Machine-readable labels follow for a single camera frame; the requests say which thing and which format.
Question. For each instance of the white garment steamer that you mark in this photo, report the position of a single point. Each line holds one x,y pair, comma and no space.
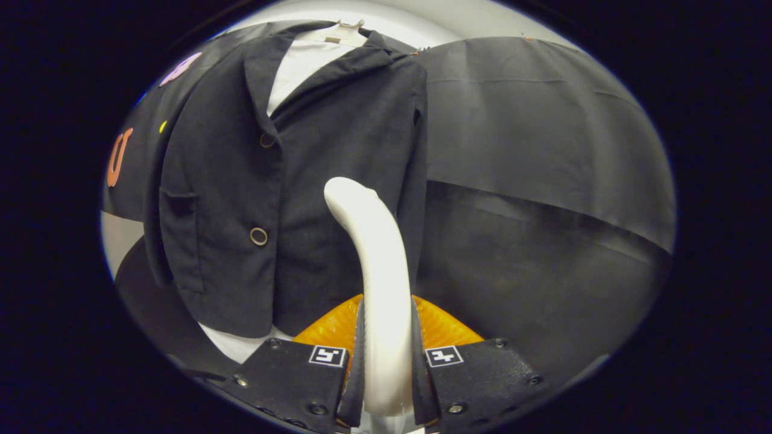
383,271

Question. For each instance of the black backdrop cloth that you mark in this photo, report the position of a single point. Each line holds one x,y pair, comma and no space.
543,150

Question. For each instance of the grey cabinet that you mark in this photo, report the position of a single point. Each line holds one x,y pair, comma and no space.
117,241

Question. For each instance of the white mannequin torso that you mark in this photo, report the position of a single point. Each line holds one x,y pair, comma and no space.
301,66

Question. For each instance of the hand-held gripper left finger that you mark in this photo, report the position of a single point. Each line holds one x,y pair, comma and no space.
356,386

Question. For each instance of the black blazer jacket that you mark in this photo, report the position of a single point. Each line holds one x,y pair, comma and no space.
223,199

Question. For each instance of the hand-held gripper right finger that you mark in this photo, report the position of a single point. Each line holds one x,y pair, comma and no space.
422,386

